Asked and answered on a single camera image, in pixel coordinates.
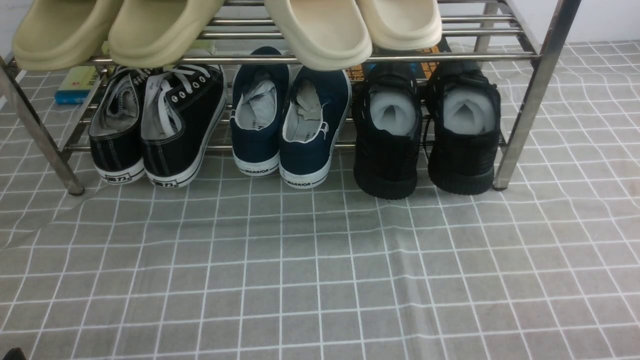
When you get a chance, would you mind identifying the black knit sneaker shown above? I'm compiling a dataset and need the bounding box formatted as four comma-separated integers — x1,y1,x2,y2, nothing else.
350,63,423,200
425,60,501,196

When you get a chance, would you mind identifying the stainless steel shoe rack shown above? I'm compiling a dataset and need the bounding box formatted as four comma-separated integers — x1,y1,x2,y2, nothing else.
1,0,581,197

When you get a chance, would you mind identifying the navy canvas shoe right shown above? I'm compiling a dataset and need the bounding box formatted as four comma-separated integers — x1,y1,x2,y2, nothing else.
279,66,352,189

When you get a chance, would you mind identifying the navy canvas shoe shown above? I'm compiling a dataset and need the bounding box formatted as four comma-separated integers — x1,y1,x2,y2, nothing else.
230,63,291,177
279,66,352,189

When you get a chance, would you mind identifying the navy canvas shoe left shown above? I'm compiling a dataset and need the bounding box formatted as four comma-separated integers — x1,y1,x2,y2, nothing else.
230,63,291,177

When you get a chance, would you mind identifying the black book with orange text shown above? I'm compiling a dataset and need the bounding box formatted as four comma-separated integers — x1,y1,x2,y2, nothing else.
345,38,451,82

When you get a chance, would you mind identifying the grey checkered floor cloth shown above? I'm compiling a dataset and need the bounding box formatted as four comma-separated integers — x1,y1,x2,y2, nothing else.
0,40,640,360

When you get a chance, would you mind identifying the cream slipper centre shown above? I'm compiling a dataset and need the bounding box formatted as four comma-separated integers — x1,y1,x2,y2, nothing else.
263,0,373,71

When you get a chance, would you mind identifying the cream slipper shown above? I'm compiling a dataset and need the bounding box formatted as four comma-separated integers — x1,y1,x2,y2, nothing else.
356,0,442,51
263,0,373,71

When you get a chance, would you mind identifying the black canvas sneaker right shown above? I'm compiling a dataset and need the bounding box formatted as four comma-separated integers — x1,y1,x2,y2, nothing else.
141,64,228,189

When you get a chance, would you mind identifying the black canvas sneaker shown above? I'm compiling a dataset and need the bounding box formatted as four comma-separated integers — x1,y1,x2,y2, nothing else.
141,64,228,189
88,66,154,185

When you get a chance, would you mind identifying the cream slipper right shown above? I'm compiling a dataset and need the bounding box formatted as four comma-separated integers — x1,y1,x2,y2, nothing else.
356,0,442,51

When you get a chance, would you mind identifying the black canvas sneaker left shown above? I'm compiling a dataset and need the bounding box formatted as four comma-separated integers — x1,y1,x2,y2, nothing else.
88,66,154,185

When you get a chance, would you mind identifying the olive slipper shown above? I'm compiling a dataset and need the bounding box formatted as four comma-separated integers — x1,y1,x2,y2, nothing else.
12,0,123,71
107,0,225,68

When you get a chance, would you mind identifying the blue and yellow book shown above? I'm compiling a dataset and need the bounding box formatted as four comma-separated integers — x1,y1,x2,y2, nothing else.
54,66,101,105

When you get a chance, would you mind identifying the olive slipper far left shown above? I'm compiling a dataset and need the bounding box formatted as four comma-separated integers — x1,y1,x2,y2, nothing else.
12,0,123,71

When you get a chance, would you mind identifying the black object bottom left corner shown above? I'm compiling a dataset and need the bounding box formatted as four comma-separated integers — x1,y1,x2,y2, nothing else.
2,347,26,360

